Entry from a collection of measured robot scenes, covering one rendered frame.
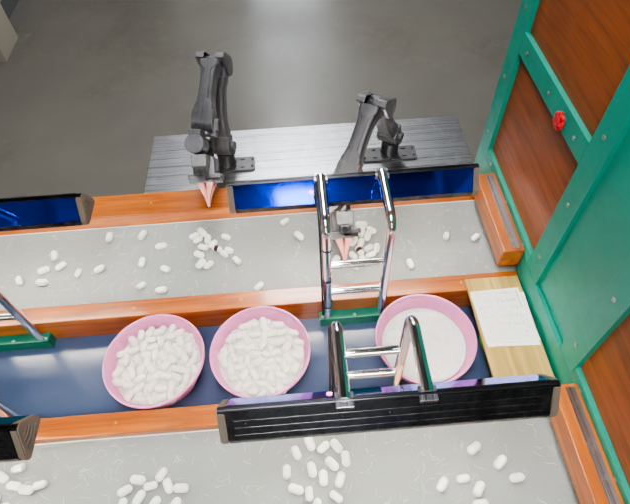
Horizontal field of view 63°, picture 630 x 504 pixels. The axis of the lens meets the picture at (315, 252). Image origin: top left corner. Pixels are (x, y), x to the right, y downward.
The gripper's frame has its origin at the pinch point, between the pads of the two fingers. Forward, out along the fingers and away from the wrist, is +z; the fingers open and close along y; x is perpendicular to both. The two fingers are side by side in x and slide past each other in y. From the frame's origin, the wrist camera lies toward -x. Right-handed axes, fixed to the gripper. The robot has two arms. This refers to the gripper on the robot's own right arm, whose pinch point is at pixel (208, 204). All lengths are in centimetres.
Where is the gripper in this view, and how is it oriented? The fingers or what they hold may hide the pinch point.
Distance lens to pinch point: 164.9
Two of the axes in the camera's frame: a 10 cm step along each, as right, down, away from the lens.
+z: 0.8, 10.0, 0.6
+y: 10.0, -0.8, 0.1
